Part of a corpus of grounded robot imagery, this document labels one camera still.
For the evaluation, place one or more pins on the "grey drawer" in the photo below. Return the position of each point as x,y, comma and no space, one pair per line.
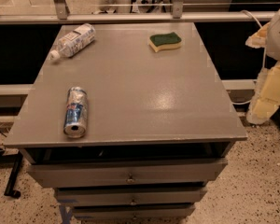
130,196
133,212
126,173

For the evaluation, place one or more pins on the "middle grey drawer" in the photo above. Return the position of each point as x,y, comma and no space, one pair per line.
130,196

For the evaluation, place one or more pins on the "top grey drawer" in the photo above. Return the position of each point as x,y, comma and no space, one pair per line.
126,173

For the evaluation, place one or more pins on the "grey drawer cabinet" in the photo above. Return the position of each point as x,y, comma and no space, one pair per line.
142,105

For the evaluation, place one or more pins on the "green and yellow sponge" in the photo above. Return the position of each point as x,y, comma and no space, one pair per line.
161,42

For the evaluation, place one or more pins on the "red bull can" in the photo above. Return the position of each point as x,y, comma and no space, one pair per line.
76,115

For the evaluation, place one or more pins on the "black bar on floor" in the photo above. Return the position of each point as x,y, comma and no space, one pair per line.
10,191

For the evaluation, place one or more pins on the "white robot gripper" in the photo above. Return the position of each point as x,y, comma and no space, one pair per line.
279,36

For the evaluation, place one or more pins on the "bottom grey drawer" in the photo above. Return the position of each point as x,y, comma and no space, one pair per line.
133,212

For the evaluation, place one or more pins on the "clear plastic water bottle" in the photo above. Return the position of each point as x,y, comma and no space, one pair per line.
72,43

